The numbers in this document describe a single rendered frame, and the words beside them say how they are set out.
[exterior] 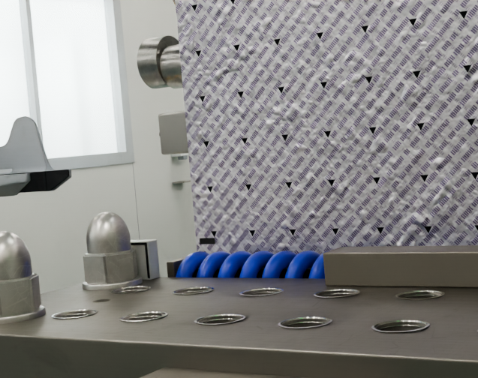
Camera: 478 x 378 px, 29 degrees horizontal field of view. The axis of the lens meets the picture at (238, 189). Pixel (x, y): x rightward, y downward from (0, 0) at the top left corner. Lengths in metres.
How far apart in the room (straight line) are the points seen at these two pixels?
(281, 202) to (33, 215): 5.00
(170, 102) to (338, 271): 6.17
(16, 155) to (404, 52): 0.34
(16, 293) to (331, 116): 0.21
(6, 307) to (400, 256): 0.20
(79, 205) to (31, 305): 5.36
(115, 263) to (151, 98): 5.92
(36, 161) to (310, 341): 0.41
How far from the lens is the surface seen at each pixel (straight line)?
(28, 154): 0.75
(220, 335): 0.40
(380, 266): 0.49
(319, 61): 0.57
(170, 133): 0.72
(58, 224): 5.71
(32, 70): 5.66
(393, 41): 0.55
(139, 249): 0.59
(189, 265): 0.59
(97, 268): 0.57
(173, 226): 6.60
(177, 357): 0.40
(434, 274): 0.48
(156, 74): 0.74
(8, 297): 0.49
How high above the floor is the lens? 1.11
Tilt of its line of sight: 3 degrees down
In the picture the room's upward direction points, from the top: 5 degrees counter-clockwise
